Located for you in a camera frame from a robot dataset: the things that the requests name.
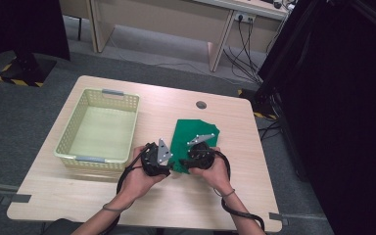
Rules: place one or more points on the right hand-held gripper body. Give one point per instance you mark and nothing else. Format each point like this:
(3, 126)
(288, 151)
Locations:
(202, 156)

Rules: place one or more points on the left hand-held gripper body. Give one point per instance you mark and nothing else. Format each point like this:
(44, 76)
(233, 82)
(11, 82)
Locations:
(163, 153)

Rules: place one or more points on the green dinosaur print t-shirt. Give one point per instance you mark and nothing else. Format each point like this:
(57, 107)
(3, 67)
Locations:
(189, 130)

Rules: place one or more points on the pale green perforated plastic basket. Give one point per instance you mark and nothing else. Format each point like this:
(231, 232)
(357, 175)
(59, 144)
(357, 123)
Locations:
(104, 133)

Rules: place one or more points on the person's right hand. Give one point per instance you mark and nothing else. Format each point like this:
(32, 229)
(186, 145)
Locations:
(217, 176)

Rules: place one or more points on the person's left hand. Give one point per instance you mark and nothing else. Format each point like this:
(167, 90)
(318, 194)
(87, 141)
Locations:
(133, 186)

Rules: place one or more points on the right wrist band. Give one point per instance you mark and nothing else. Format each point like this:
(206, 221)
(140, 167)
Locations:
(228, 193)

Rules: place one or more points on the yellow black hazard tape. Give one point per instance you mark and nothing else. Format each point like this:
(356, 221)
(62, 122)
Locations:
(261, 115)

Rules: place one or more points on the grey tape on table edge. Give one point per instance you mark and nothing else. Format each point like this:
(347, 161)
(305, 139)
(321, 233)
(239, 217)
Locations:
(275, 216)

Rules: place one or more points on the person's dark pants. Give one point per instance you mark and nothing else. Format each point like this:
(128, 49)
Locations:
(60, 228)

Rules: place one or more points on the beige wooden desk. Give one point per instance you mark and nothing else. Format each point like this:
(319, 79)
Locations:
(163, 19)

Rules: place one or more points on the large black curtain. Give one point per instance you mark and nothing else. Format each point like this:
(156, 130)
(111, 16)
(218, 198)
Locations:
(346, 130)

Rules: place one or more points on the white power socket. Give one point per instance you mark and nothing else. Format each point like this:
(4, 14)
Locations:
(244, 16)

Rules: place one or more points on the thin black metal leg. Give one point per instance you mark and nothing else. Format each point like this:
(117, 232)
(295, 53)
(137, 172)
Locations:
(79, 29)

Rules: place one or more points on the grey floor tape patch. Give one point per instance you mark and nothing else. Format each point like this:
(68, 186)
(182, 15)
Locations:
(19, 198)

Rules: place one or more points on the black stand base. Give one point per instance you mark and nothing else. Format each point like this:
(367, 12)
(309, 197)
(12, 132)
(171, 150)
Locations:
(26, 70)

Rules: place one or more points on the small black device on desk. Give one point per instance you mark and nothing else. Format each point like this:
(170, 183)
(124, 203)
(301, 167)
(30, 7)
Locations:
(277, 4)

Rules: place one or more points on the black curtain beside stand base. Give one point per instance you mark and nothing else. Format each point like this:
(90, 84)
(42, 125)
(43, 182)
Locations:
(19, 26)

